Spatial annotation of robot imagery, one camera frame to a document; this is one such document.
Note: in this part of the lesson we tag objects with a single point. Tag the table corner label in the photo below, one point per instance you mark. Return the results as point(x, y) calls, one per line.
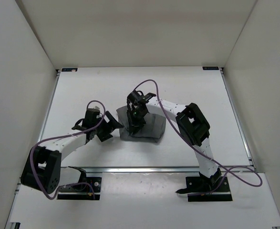
point(210, 68)
point(69, 69)

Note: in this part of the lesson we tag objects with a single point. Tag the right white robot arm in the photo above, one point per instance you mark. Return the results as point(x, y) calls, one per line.
point(193, 128)

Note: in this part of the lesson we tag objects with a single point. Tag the right table corner label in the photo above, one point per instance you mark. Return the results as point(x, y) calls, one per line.
point(210, 68)

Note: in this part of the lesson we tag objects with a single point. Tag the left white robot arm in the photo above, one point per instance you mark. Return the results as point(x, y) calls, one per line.
point(43, 170)

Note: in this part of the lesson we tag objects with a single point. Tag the grey pleated skirt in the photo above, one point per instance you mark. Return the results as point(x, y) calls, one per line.
point(152, 131)

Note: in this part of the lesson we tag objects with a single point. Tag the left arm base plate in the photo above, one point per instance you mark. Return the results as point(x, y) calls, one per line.
point(76, 184)

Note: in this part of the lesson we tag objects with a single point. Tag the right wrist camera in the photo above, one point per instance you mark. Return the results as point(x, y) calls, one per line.
point(137, 97)

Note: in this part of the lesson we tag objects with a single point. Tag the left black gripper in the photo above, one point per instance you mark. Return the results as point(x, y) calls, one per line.
point(112, 124)

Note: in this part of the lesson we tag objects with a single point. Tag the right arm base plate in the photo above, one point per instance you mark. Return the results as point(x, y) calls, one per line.
point(197, 190)

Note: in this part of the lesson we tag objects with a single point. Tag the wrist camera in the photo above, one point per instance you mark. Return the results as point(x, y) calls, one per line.
point(92, 118)
point(137, 97)

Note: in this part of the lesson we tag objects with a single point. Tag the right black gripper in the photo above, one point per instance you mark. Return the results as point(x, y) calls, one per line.
point(132, 122)

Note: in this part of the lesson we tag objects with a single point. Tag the left table corner label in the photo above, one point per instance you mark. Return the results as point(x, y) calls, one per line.
point(69, 69)

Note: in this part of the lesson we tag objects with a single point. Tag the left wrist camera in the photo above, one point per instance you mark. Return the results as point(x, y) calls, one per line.
point(92, 118)

